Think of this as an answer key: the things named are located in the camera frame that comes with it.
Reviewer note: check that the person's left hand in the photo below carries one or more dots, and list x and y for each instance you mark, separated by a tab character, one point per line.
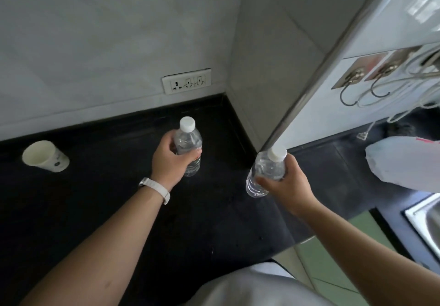
165	166

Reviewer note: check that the person's right hand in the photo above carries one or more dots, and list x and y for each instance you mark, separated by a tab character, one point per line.
294	188

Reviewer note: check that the person's right thumb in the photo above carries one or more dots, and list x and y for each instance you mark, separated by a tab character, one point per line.
267	181

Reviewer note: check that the person's left thumb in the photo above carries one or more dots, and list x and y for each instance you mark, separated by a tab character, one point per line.
191	156

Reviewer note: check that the clear water bottle white cap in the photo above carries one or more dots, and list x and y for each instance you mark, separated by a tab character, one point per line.
266	168
188	137

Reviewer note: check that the person's left forearm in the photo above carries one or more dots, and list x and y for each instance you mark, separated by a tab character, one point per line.
103	254

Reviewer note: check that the person's right forearm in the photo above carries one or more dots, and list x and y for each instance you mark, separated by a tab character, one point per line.
371	261

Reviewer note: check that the white wristband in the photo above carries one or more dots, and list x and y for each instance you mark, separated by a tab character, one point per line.
158	188

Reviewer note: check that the white refrigerator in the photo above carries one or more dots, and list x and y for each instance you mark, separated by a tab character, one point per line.
330	109

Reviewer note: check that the person's white garment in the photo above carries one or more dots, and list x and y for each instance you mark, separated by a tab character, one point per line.
254	288

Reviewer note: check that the white plastic bag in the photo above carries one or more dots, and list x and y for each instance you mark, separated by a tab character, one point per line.
405	163

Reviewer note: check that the white paper cup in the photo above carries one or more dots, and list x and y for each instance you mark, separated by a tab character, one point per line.
48	159

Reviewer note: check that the steel sink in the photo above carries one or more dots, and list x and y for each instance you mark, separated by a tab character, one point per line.
428	221

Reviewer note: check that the white wall socket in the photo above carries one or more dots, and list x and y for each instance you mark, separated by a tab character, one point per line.
187	82

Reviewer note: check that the metal adhesive wall hook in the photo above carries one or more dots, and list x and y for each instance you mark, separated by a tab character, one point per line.
392	65
357	71

